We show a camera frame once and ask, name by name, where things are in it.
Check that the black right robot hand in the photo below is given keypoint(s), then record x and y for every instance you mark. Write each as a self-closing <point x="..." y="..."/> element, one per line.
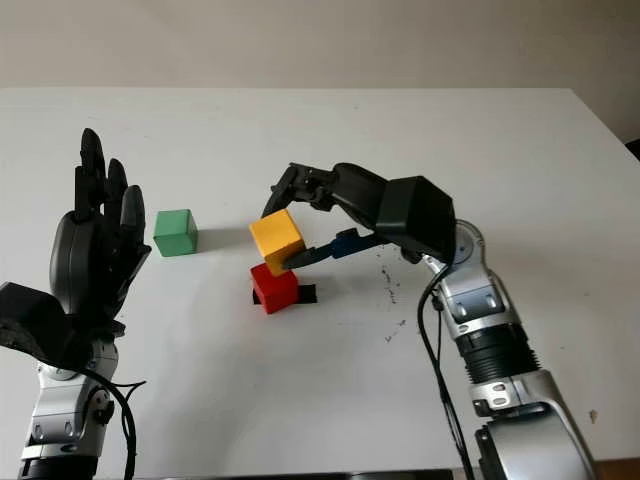
<point x="357" y="192"/>

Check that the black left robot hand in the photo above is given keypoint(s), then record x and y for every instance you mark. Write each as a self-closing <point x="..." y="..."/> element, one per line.
<point x="85" y="260"/>

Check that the yellow block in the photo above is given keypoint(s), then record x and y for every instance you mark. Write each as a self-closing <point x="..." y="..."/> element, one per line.
<point x="275" y="235"/>

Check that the green block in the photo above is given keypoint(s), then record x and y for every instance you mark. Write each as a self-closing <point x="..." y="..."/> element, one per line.
<point x="175" y="232"/>

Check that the red block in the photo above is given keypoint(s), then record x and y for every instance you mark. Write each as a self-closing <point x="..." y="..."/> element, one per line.
<point x="275" y="295"/>

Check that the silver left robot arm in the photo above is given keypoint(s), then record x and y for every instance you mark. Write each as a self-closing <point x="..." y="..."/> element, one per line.
<point x="65" y="410"/>

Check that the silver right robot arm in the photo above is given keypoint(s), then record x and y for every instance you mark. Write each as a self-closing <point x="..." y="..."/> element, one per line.
<point x="500" y="325"/>

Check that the black tape strip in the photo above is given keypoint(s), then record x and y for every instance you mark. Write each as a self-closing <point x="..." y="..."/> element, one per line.
<point x="307" y="294"/>

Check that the dark object beyond table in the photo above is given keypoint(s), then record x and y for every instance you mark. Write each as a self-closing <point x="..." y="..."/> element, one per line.
<point x="635" y="149"/>

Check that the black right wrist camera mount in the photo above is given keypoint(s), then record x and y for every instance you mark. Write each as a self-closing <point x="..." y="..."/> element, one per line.
<point x="415" y="215"/>

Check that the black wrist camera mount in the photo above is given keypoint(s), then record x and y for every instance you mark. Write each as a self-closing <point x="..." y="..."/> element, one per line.
<point x="30" y="320"/>
<point x="415" y="215"/>

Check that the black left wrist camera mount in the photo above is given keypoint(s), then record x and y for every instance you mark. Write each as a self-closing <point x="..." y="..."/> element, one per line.
<point x="30" y="320"/>

